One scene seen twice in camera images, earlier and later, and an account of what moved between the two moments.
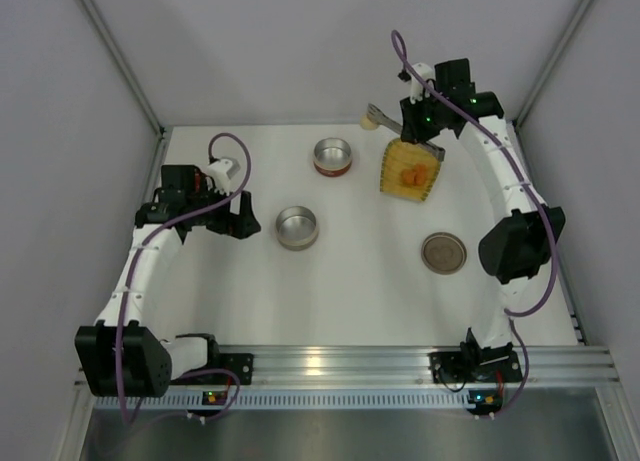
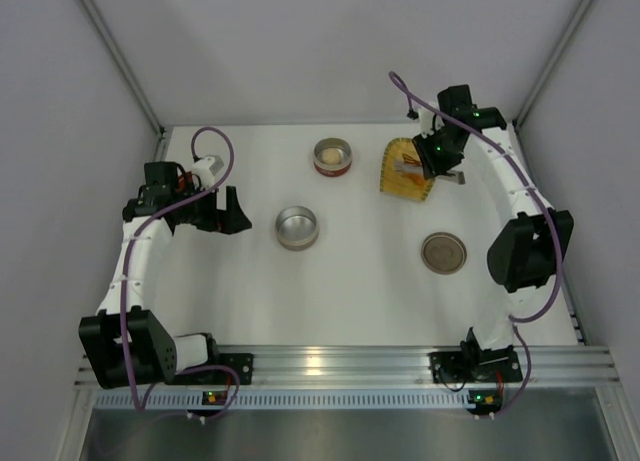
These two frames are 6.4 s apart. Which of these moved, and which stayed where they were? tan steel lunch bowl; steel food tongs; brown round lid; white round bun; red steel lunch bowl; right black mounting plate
Moved: white round bun; steel food tongs
Stayed: red steel lunch bowl; tan steel lunch bowl; brown round lid; right black mounting plate
